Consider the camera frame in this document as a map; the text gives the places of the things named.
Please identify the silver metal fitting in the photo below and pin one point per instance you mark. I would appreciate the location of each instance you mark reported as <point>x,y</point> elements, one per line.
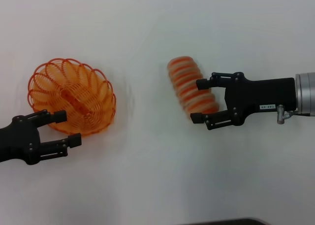
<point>280,115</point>

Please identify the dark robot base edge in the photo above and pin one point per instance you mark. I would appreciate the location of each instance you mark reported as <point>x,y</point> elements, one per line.
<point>226,221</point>

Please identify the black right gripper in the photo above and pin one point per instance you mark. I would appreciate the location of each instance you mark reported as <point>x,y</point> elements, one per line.
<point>265,94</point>

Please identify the orange striped bread loaf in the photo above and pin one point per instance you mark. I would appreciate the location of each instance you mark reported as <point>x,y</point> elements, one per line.
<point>189,87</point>

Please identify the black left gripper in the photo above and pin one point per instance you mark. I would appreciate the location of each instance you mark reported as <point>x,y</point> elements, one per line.
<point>19,138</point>

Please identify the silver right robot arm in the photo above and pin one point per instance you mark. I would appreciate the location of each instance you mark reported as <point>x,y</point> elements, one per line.
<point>306,94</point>

